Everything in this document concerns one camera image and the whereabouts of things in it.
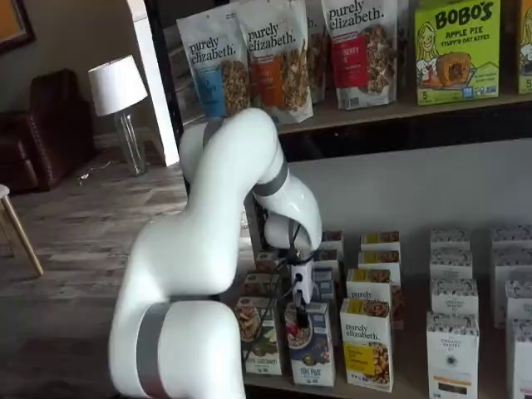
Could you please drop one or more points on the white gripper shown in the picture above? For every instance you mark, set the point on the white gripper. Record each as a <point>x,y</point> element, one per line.
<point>303,278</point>

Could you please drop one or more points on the blue flax plus oatmeal box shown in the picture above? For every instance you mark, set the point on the blue flax plus oatmeal box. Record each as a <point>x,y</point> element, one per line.
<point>324,287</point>
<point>328,257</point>
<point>311,357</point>
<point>332,239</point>

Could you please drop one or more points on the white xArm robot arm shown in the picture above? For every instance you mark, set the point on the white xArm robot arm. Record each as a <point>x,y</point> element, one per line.
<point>208,208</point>

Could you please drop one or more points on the green apple cinnamon oatmeal box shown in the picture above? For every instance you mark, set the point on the green apple cinnamon oatmeal box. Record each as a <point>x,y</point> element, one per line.
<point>251,316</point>
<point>255,284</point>
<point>266,262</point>

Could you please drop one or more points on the yellow banana nut granola box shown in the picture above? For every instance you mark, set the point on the yellow banana nut granola box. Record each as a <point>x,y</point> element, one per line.
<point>378,259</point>
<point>365,345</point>
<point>367,284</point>
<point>380,240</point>

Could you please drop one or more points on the white organic pantry box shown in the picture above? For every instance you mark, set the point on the white organic pantry box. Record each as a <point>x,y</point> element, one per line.
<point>453,297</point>
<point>523,357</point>
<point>451,239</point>
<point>452,353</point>
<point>451,264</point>
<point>521,299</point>
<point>511,266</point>
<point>511,237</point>

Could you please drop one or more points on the black metal shelf rack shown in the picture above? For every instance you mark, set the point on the black metal shelf rack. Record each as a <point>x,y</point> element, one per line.
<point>374,133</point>

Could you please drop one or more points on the green bobo's apple pie box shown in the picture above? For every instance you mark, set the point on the green bobo's apple pie box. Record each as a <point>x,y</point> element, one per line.
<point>457,50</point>

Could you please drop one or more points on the yellow bobo's snack box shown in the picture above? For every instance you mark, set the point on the yellow bobo's snack box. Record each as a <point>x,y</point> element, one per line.
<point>525,50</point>

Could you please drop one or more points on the orange purely elizabeth granola bag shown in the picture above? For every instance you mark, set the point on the orange purely elizabeth granola bag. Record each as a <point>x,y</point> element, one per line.
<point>274,50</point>
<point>318,54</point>

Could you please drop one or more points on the blue purely elizabeth granola bag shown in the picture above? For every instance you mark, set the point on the blue purely elizabeth granola bag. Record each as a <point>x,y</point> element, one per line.
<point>212,54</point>

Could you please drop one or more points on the red purely elizabeth granola bag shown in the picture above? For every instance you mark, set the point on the red purely elizabeth granola bag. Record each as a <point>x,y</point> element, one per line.
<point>361,41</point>

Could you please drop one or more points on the white shade table lamp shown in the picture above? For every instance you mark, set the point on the white shade table lamp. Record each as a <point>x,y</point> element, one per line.
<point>116,83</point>

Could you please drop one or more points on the white chair wooden legs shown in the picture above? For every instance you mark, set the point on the white chair wooden legs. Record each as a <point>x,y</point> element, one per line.
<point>16,224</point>

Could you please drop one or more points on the brown leather armchair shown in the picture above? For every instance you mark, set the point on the brown leather armchair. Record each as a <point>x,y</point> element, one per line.
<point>50,133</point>

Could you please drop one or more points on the dark framed wall picture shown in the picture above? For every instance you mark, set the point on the dark framed wall picture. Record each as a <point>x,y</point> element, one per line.
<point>12,25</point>

